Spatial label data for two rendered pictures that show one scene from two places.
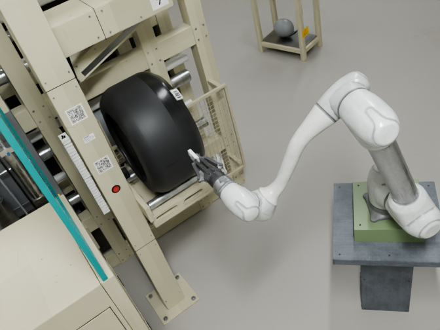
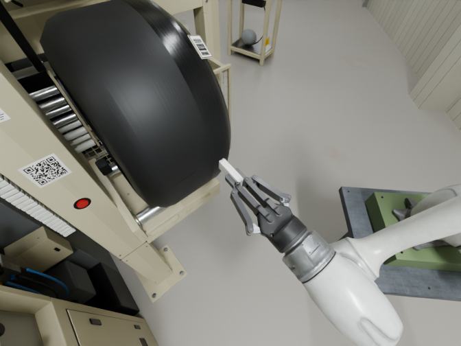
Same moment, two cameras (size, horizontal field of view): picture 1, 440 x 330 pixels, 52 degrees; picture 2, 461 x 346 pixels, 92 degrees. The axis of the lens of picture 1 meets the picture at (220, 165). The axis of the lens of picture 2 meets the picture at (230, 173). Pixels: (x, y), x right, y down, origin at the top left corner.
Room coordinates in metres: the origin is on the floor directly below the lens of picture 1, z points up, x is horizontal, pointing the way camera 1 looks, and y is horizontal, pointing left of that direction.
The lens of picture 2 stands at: (1.24, 0.19, 1.65)
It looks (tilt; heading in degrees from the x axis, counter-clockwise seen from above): 54 degrees down; 343
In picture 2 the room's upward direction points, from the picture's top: straight up
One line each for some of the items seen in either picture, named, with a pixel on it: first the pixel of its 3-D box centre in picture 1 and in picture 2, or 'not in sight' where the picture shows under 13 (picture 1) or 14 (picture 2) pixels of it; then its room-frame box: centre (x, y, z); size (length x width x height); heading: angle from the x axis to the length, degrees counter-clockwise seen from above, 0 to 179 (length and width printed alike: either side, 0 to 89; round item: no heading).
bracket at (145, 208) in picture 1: (133, 194); (117, 197); (1.79, 0.48, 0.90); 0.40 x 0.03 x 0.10; 24
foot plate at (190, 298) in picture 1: (171, 297); (160, 271); (1.74, 0.54, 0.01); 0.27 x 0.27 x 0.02; 24
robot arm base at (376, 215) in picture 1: (385, 198); (424, 220); (1.39, -0.71, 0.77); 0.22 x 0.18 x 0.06; 169
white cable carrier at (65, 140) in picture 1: (86, 175); (13, 187); (1.68, 0.61, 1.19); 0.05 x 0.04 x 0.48; 24
